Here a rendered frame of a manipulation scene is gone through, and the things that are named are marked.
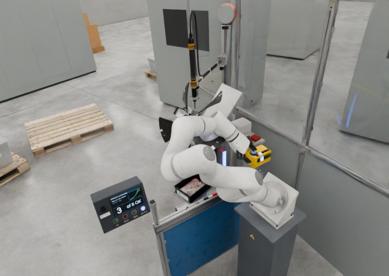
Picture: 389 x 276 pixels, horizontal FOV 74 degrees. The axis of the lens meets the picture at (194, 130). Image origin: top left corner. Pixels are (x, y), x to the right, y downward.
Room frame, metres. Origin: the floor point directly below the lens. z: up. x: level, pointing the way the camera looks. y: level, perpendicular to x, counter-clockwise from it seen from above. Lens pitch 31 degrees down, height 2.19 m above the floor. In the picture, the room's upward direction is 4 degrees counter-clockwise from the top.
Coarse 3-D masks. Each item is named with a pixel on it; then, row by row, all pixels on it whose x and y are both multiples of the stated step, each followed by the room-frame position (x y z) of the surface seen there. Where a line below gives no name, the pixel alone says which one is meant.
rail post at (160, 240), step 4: (156, 236) 1.06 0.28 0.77; (160, 236) 1.07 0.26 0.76; (156, 240) 1.08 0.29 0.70; (160, 240) 1.08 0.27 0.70; (160, 244) 1.06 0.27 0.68; (160, 248) 1.06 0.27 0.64; (164, 248) 1.07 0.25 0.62; (160, 252) 1.06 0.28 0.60; (164, 252) 1.07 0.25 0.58; (160, 256) 1.06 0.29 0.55; (164, 256) 1.07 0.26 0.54; (160, 260) 1.08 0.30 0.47; (164, 260) 1.08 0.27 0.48; (164, 264) 1.06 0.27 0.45; (164, 268) 1.06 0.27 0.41; (168, 268) 1.07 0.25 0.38; (164, 272) 1.06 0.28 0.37; (168, 272) 1.07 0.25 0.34
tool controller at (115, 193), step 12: (132, 180) 1.08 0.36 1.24; (96, 192) 1.01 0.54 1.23; (108, 192) 0.99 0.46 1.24; (120, 192) 0.97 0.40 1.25; (132, 192) 0.99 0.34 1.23; (144, 192) 1.02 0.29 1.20; (96, 204) 0.91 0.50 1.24; (108, 204) 0.93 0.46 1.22; (120, 204) 0.95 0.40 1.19; (132, 204) 0.97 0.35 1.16; (144, 204) 0.99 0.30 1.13; (108, 216) 0.91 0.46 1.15; (120, 216) 0.93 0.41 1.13; (132, 216) 0.95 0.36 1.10; (108, 228) 0.88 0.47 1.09
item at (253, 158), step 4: (256, 148) 1.52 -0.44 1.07; (260, 148) 1.52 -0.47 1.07; (264, 148) 1.51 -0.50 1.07; (248, 152) 1.48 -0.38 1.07; (260, 152) 1.47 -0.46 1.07; (268, 152) 1.47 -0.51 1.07; (248, 156) 1.46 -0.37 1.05; (252, 156) 1.43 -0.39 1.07; (260, 156) 1.43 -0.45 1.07; (252, 160) 1.42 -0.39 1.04; (256, 160) 1.41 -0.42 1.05; (264, 160) 1.45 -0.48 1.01; (268, 160) 1.47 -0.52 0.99; (252, 164) 1.42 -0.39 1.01; (256, 164) 1.41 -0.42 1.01; (260, 164) 1.43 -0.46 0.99
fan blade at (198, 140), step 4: (220, 136) 1.53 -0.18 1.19; (196, 140) 1.53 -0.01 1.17; (200, 140) 1.52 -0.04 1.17; (212, 140) 1.50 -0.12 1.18; (216, 140) 1.50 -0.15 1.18; (220, 140) 1.49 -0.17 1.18; (224, 140) 1.48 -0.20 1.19; (196, 144) 1.50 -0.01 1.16; (200, 144) 1.49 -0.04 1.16; (204, 144) 1.48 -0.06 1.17; (208, 144) 1.47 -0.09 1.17; (212, 144) 1.47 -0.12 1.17; (216, 144) 1.46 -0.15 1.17; (220, 144) 1.45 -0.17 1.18
